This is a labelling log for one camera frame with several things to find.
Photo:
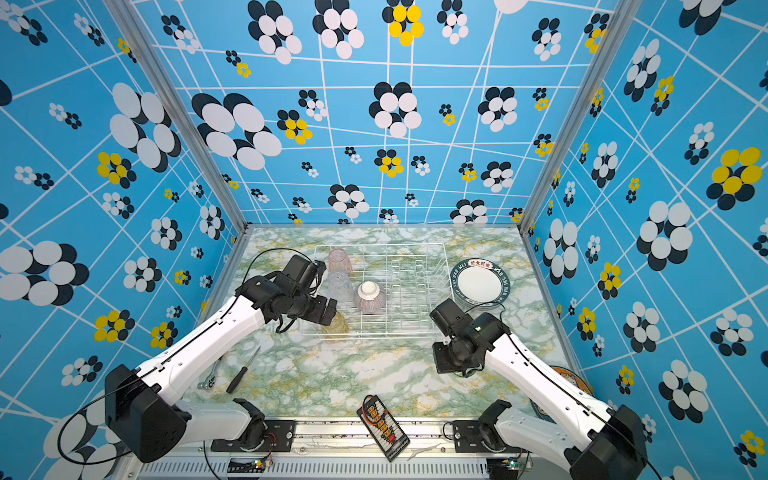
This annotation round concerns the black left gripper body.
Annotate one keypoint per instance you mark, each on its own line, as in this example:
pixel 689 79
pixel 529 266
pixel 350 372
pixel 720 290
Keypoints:
pixel 313 308

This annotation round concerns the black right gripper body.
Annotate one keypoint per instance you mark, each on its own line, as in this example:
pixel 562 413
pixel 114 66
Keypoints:
pixel 447 358

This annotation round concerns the large plain white plate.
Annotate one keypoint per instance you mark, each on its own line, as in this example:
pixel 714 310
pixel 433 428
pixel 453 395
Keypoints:
pixel 477 281

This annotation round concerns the yellow transparent cup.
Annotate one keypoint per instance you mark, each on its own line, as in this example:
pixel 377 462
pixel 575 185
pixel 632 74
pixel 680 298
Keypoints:
pixel 338 326

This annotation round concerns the pink transparent plastic cup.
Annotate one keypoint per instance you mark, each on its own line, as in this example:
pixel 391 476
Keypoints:
pixel 339 261

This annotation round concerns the clear transparent cup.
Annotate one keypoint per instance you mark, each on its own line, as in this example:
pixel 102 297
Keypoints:
pixel 339 287

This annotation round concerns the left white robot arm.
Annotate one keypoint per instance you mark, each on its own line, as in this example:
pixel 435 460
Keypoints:
pixel 144 405

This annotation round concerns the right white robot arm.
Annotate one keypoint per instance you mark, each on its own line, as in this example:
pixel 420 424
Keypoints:
pixel 582 434

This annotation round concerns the cartoon round mat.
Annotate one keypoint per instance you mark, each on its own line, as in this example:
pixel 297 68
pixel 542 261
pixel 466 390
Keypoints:
pixel 574 379

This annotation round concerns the small green circuit board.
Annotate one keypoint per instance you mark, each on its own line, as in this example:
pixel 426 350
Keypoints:
pixel 247 466

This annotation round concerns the white wire dish rack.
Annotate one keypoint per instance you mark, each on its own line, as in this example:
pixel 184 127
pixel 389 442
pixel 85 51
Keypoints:
pixel 415 278

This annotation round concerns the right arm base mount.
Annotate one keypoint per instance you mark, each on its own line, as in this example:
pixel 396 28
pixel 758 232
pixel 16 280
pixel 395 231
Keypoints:
pixel 471 436

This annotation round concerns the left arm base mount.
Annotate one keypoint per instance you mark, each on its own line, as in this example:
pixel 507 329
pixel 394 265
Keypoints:
pixel 270 435

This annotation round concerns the aluminium front rail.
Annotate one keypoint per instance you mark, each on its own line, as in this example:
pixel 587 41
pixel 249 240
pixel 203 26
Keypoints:
pixel 342 448

